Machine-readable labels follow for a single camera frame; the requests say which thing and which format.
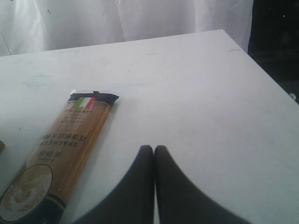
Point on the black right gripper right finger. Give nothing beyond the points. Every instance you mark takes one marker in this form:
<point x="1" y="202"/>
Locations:
<point x="180" y="201"/>

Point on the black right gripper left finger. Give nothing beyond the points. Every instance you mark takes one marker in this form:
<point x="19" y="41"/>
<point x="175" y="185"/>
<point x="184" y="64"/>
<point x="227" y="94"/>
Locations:
<point x="132" y="200"/>

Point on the spaghetti packet with Italian flag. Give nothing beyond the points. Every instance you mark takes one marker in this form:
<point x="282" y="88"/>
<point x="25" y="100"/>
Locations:
<point x="41" y="190"/>

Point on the large brown paper bag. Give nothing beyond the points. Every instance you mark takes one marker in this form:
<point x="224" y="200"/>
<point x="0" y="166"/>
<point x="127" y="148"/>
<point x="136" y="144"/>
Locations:
<point x="2" y="146"/>

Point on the white backdrop curtain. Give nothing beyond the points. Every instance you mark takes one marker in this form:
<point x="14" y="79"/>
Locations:
<point x="28" y="26"/>

